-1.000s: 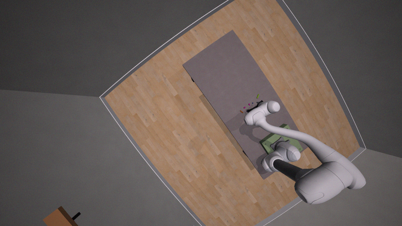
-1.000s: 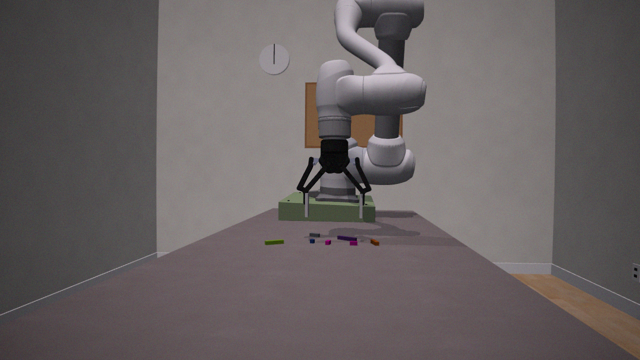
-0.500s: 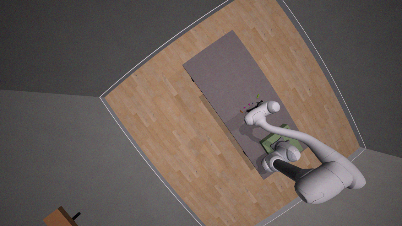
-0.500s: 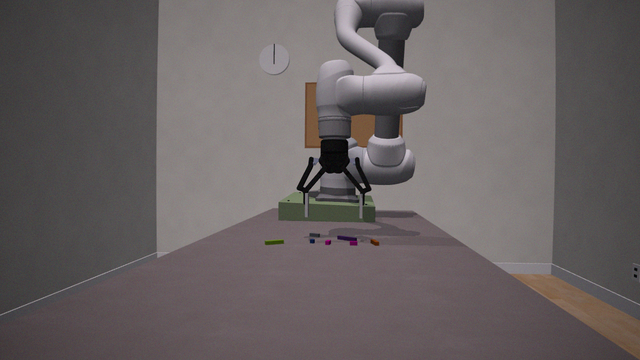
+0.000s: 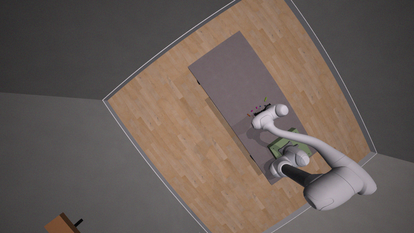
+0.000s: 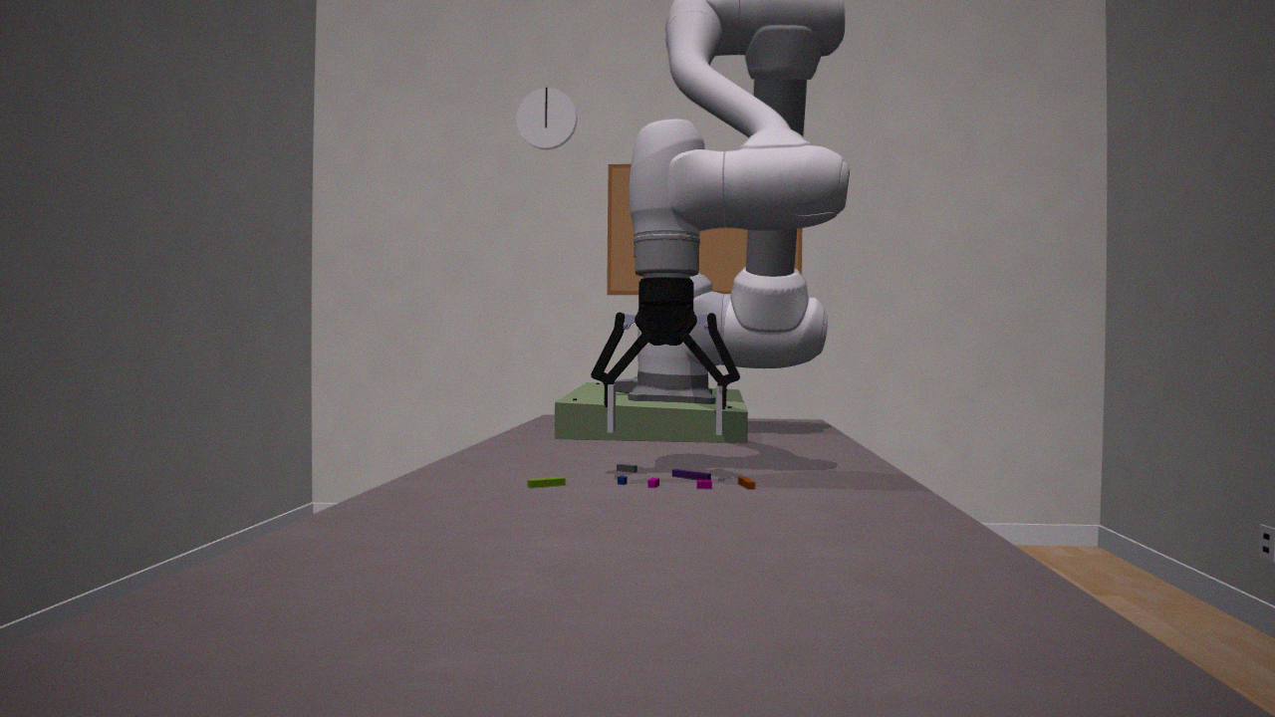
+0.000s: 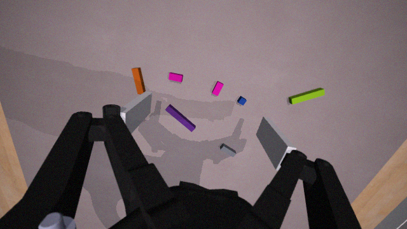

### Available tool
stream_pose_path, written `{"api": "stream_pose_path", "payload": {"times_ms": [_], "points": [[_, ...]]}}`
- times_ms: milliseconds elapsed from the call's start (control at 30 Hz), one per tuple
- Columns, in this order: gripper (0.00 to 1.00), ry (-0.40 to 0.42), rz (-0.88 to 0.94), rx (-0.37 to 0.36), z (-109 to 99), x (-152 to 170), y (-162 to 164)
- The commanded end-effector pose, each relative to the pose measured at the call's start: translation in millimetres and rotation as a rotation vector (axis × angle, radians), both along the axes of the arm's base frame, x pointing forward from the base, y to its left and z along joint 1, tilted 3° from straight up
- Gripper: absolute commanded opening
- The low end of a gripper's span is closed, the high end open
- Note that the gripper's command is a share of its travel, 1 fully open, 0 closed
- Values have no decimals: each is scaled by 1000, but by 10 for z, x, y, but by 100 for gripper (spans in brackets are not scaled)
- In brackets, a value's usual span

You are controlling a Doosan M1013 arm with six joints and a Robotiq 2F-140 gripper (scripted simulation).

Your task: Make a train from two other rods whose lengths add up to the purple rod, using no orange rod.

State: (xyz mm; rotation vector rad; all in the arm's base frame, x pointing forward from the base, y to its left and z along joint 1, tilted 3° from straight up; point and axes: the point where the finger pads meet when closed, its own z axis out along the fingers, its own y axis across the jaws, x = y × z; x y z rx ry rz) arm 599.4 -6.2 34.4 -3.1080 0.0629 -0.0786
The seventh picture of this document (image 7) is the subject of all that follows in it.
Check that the grey rectangular block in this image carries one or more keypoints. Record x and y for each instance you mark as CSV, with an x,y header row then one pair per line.
x,y
228,150

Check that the purple rod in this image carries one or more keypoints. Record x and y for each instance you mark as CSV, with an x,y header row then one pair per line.
x,y
181,118

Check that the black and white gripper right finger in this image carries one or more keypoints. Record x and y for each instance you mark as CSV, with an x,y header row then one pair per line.
x,y
327,204

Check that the magenta rod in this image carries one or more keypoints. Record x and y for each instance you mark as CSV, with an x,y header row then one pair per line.
x,y
217,88
176,77

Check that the small blue cube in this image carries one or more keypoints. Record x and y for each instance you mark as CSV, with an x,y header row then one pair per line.
x,y
241,100

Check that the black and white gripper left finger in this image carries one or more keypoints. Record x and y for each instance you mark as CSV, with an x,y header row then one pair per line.
x,y
51,200

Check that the orange rod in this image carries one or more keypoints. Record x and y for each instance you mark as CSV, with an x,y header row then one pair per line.
x,y
139,83

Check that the lime green rod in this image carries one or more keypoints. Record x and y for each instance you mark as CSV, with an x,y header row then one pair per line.
x,y
306,96

